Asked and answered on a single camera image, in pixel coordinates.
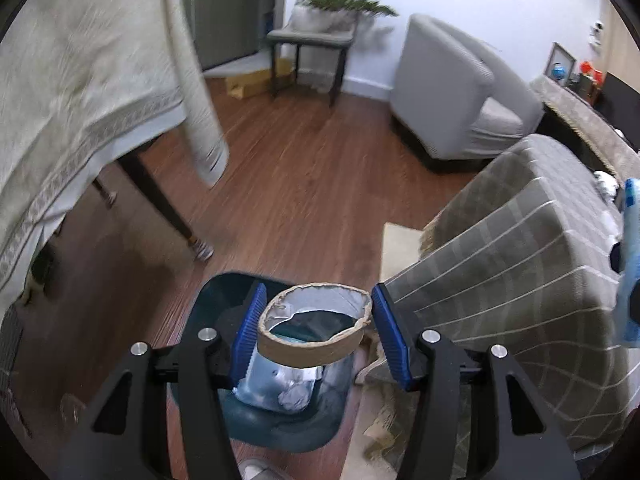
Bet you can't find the brown cardboard tape ring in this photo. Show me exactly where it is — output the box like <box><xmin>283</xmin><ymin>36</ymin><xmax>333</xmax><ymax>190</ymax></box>
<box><xmin>256</xmin><ymin>283</ymin><xmax>374</xmax><ymax>369</ymax></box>

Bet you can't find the blue white tissue pack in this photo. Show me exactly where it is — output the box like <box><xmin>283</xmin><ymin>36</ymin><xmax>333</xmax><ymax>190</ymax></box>
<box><xmin>614</xmin><ymin>179</ymin><xmax>639</xmax><ymax>348</ymax></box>

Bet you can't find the white paper ball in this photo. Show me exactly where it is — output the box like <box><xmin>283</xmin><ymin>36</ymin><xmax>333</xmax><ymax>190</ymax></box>
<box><xmin>593</xmin><ymin>170</ymin><xmax>620</xmax><ymax>203</ymax></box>

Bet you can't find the dark teal trash bin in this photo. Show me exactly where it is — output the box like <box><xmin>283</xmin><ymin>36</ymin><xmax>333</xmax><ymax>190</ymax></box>
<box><xmin>183</xmin><ymin>272</ymin><xmax>354</xmax><ymax>453</ymax></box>

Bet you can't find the grey checked round tablecloth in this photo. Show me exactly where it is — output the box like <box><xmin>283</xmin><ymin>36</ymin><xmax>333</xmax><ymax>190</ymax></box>
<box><xmin>381</xmin><ymin>134</ymin><xmax>639</xmax><ymax>479</ymax></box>

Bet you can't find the dark table leg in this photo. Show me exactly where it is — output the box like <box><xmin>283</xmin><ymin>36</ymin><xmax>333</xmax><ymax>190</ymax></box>
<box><xmin>117</xmin><ymin>152</ymin><xmax>214</xmax><ymax>261</ymax></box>

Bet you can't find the grey armchair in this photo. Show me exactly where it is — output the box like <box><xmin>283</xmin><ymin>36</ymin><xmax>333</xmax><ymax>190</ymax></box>
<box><xmin>390</xmin><ymin>13</ymin><xmax>544</xmax><ymax>160</ymax></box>

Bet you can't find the cardboard box on floor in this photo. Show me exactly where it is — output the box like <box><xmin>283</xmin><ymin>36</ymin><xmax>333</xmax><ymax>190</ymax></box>
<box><xmin>224</xmin><ymin>58</ymin><xmax>295</xmax><ymax>100</ymax></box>

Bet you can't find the beige fringed desk cloth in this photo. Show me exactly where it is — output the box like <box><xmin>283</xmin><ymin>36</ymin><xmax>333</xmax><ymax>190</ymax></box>
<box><xmin>530</xmin><ymin>75</ymin><xmax>640</xmax><ymax>183</ymax></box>

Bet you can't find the small blue globe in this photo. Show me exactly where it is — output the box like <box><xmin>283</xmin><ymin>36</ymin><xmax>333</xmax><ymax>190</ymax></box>
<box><xmin>550</xmin><ymin>62</ymin><xmax>566</xmax><ymax>82</ymax></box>

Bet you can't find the black monitor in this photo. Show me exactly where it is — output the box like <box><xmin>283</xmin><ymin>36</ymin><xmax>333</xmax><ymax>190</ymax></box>
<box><xmin>594</xmin><ymin>73</ymin><xmax>640</xmax><ymax>151</ymax></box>

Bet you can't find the potted green plant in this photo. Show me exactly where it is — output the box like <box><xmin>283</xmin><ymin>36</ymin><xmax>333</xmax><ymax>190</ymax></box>
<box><xmin>291</xmin><ymin>0</ymin><xmax>398</xmax><ymax>34</ymax></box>

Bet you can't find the beige patterned tablecloth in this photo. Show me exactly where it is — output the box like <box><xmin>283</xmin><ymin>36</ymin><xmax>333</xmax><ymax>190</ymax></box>
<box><xmin>1</xmin><ymin>0</ymin><xmax>229</xmax><ymax>307</ymax></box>

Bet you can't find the grey door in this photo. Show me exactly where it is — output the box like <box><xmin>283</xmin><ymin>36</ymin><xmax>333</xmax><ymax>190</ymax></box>
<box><xmin>182</xmin><ymin>0</ymin><xmax>277</xmax><ymax>70</ymax></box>

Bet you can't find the grey dining chair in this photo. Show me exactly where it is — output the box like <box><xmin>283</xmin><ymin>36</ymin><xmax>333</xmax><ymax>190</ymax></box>
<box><xmin>266</xmin><ymin>0</ymin><xmax>358</xmax><ymax>107</ymax></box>

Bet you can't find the white security camera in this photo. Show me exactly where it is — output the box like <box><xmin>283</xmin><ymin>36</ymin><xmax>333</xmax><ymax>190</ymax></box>
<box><xmin>589</xmin><ymin>21</ymin><xmax>604</xmax><ymax>53</ymax></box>

